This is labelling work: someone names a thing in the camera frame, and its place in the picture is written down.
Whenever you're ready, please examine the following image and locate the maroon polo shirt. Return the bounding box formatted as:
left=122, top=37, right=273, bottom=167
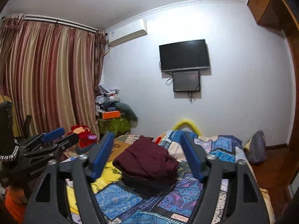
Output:
left=112, top=136, right=179, bottom=190

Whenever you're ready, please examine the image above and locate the beige fleece blanket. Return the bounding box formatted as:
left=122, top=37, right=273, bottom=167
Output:
left=260, top=188, right=275, bottom=224

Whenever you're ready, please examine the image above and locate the grey purple backpack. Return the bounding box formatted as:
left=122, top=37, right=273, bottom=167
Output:
left=245, top=130, right=266, bottom=165

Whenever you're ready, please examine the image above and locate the yellow garment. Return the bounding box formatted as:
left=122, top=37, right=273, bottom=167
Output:
left=66, top=161, right=122, bottom=214

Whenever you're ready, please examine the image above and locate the orange box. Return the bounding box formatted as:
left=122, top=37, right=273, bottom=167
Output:
left=102, top=110, right=121, bottom=119

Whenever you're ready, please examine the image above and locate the striped red gold curtain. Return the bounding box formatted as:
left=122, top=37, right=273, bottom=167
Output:
left=1, top=14, right=107, bottom=136

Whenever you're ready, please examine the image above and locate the blue patchwork quilt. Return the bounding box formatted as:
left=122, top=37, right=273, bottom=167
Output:
left=95, top=130, right=247, bottom=223

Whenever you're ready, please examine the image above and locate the white air conditioner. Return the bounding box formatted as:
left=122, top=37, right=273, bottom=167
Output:
left=108, top=19, right=147, bottom=47

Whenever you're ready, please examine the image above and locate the dark framed panel under television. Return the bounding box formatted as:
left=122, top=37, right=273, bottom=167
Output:
left=172, top=70, right=201, bottom=93

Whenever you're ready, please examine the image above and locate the wall-mounted black television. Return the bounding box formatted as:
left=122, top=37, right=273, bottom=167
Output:
left=159, top=39, right=210, bottom=72

